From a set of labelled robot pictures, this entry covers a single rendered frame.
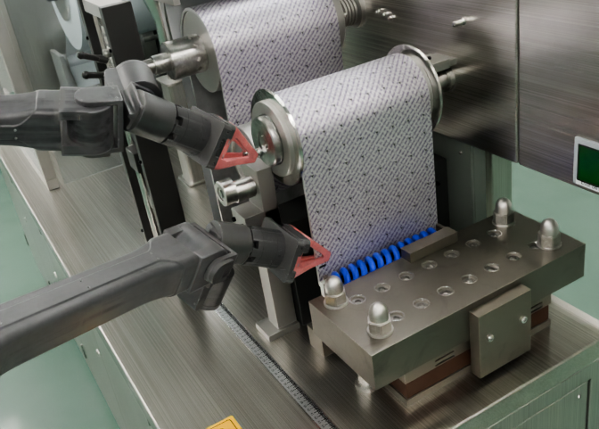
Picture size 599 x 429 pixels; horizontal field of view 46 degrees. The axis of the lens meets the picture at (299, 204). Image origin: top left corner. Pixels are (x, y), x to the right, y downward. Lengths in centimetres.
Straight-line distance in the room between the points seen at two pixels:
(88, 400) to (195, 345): 147
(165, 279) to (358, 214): 36
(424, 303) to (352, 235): 16
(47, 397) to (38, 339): 203
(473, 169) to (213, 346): 53
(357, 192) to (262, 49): 30
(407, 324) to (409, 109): 32
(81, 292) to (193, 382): 43
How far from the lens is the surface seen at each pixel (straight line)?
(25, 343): 73
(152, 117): 92
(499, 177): 147
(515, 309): 106
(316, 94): 102
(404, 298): 103
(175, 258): 86
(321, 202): 104
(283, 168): 102
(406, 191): 113
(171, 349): 124
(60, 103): 91
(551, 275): 112
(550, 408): 118
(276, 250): 100
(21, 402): 280
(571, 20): 100
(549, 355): 114
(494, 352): 107
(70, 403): 269
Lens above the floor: 163
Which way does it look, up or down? 27 degrees down
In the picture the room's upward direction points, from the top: 9 degrees counter-clockwise
